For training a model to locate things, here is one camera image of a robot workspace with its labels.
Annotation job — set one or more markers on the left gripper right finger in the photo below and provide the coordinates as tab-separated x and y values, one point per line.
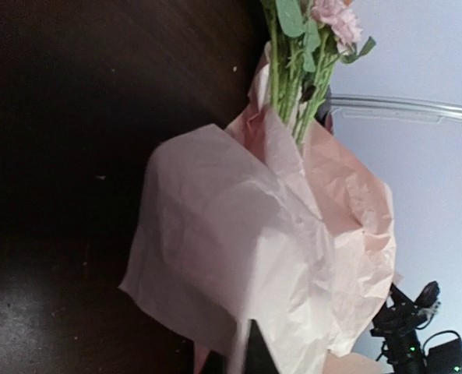
258	359

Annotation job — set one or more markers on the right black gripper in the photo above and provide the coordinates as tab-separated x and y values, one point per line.
398	324

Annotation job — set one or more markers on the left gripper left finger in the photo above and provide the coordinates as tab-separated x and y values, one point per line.
216	363

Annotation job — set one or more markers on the pink wrapping paper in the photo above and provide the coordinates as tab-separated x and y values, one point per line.
241	225

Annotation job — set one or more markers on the artificial flower bouquet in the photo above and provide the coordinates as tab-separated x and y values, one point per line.
307	40

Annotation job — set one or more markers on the right aluminium corner post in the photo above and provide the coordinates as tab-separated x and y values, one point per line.
397	107

